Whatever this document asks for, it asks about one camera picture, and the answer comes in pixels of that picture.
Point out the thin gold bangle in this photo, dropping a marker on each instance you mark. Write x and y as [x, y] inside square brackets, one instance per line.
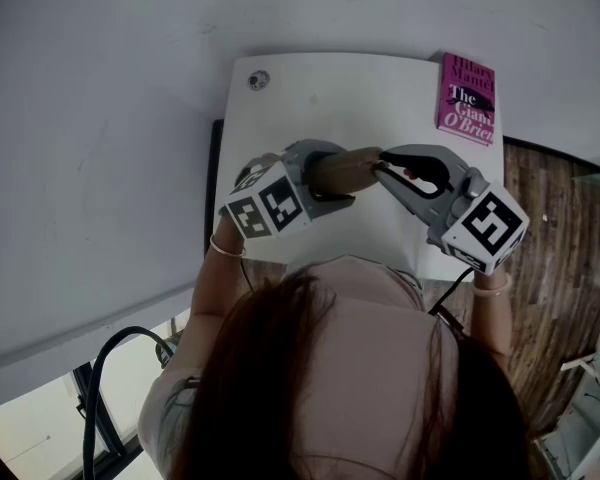
[225, 250]

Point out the person's right forearm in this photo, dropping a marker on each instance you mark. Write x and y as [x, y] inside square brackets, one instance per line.
[492, 318]

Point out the brown glasses case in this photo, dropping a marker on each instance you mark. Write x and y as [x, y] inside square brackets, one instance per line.
[345, 170]

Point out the white furniture frame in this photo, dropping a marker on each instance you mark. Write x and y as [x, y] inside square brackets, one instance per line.
[587, 408]

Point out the pink book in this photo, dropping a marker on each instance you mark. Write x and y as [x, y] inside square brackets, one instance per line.
[467, 98]

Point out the person's pink shirt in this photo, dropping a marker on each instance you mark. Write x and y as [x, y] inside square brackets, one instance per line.
[370, 368]

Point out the black window frame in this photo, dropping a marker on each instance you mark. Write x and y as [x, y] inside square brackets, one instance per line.
[102, 418]

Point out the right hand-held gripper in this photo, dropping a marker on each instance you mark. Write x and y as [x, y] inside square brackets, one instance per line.
[480, 218]

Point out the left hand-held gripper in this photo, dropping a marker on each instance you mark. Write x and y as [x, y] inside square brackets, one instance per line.
[280, 203]

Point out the person's left forearm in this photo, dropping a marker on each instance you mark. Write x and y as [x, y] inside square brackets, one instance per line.
[215, 288]

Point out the pale pink bangle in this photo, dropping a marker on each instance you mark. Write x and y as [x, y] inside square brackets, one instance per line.
[495, 290]

